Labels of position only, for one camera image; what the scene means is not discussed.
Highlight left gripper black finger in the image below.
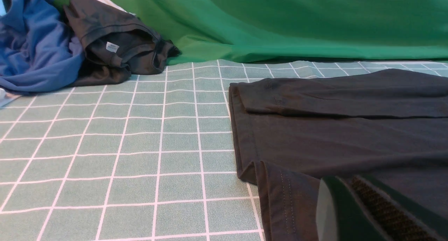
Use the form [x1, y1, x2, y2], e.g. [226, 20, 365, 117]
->
[316, 175, 447, 241]

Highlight gray long sleeve shirt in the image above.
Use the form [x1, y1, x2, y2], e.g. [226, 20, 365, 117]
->
[229, 69, 448, 241]

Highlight dark gray crumpled shirt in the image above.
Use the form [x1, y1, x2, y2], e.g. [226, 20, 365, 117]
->
[63, 0, 180, 87]

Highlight green grid tablecloth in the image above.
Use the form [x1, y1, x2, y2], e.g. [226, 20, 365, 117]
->
[0, 60, 447, 241]

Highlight green backdrop cloth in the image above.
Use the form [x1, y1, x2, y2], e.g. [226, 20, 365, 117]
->
[47, 0, 448, 66]

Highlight blue crumpled garment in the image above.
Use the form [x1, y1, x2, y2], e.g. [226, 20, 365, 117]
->
[0, 0, 84, 94]

